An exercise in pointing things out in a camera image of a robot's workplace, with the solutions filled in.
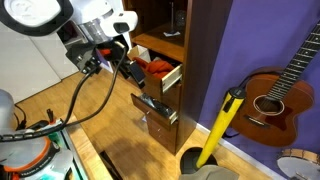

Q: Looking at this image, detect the thin dark metal rod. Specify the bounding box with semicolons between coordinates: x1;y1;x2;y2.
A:
168;1;176;34

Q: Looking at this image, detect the dark wooden shelf cabinet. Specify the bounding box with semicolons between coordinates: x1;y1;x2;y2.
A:
121;0;234;157

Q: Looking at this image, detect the white paper slip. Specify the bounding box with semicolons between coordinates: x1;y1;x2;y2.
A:
163;30;182;38

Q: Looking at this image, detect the black round stand base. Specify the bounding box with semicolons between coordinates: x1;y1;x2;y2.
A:
179;146;218;175

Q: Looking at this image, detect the wooden drawer with cream compartments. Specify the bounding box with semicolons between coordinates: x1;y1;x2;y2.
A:
127;44;184;103

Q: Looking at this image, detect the brown acoustic guitar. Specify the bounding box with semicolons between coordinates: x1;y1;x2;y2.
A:
229;19;320;148

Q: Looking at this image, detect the brown wooden drawer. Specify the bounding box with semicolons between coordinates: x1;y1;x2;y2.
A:
145;114;178;156

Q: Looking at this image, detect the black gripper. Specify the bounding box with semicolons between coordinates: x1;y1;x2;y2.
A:
96;40;147;90

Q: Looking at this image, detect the grey cloth cover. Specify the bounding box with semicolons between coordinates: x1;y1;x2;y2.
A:
178;164;240;180

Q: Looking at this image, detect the thin black wire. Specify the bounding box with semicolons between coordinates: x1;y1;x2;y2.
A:
13;104;28;132

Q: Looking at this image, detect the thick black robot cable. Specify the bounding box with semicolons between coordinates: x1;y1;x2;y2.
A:
0;39;129;144

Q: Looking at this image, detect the dark round object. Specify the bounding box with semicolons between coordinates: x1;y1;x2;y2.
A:
174;9;187;29

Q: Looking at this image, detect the yellow pole with black cap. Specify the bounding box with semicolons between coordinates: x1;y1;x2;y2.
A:
195;87;247;169

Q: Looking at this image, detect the aluminium frame rail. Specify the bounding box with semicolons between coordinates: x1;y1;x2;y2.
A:
60;124;90;180

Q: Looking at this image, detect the white closet door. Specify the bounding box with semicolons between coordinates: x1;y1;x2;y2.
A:
0;23;63;104
28;31;81;81

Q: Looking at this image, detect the small black upright clamp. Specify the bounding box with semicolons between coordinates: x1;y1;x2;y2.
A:
45;108;56;124

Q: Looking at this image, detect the wooden drawer holding black plastic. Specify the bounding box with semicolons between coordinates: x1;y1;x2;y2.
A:
130;92;180;132

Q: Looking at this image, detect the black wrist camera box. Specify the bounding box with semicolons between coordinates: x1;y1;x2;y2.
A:
65;42;103;75

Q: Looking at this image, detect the red knit beanie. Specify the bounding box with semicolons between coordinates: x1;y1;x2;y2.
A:
132;56;176;80

